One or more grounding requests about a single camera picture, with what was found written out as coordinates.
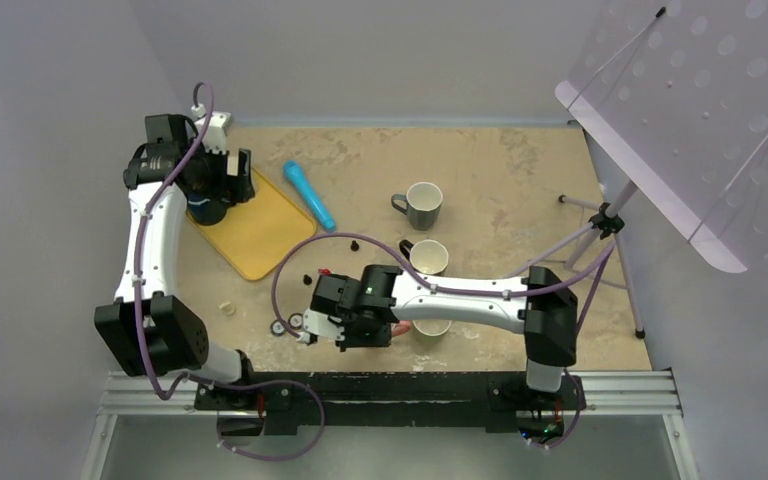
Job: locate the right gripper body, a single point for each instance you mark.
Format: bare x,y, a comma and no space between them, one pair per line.
360,334

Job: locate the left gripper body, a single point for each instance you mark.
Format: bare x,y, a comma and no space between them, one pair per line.
212,178

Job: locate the light green mug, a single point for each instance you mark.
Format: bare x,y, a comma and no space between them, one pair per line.
431,329

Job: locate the black mug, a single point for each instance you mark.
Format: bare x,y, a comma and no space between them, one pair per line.
427,256

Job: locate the grey mug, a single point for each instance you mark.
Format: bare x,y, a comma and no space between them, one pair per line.
421,204

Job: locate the pink mug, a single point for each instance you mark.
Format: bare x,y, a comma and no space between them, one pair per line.
401,328

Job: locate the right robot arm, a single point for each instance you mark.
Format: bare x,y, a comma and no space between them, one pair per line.
539,307

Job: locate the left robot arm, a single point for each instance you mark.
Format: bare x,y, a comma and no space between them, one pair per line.
184,168

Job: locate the dark blue mug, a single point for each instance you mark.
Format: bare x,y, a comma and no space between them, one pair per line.
206,211

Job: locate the yellow tray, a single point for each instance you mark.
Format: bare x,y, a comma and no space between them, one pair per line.
255,236

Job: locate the blue plastic tube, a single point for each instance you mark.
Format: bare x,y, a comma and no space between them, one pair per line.
295,174

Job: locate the black base bar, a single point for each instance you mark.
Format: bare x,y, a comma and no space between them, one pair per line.
493,401

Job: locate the small cream cap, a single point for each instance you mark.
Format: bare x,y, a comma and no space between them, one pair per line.
227,308

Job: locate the translucent perforated panel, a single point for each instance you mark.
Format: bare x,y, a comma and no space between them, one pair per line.
676,93

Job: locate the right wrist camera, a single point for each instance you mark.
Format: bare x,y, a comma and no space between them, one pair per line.
317,325

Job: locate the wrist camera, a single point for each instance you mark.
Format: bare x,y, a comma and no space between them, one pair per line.
317,325
215,139

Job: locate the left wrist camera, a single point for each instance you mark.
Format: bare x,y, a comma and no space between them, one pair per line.
215,139

